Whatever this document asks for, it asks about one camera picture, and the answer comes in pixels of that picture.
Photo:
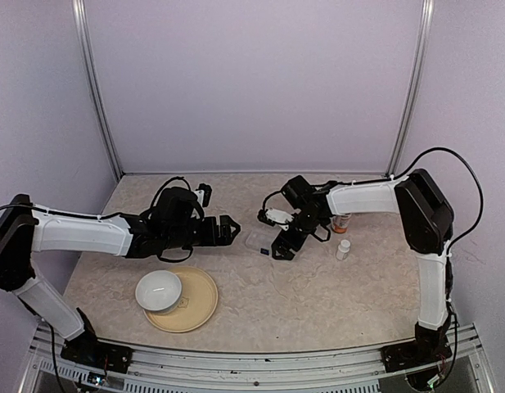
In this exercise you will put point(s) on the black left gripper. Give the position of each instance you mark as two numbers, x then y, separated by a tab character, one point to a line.
226	238

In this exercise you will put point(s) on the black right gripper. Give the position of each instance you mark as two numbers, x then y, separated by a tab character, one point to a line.
278	246

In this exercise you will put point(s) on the clear plastic pill organizer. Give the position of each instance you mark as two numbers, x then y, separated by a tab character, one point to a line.
259	242

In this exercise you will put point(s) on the white pill bottle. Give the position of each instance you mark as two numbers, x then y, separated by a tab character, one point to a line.
343	249

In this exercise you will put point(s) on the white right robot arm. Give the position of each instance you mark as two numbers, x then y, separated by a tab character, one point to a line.
425	214

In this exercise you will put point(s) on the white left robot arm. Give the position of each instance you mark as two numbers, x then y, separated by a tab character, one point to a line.
40	248

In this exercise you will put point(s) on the orange pill bottle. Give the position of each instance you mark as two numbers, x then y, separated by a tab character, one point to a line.
340	223

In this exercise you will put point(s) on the beige round plate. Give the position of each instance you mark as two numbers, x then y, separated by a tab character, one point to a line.
198	302

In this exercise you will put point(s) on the white ceramic bowl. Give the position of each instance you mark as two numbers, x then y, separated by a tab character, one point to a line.
159	291

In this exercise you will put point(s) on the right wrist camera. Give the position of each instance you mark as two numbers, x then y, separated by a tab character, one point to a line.
273	217

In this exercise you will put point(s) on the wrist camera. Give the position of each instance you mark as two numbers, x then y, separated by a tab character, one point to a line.
273	217
203	192

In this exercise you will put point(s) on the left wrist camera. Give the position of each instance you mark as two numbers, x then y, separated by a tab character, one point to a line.
203	192

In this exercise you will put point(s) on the right aluminium corner post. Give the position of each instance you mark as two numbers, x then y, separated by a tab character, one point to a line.
414	84

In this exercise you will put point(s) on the aluminium corner post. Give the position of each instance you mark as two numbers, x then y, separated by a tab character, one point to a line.
414	84
85	42

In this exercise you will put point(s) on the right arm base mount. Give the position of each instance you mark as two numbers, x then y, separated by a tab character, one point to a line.
427	347

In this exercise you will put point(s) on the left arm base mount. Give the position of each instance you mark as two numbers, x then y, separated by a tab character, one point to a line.
89	351

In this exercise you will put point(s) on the aluminium front rail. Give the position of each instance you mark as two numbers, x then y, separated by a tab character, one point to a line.
160	369

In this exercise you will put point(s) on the left aluminium corner post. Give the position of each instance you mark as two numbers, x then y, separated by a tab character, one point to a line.
85	42

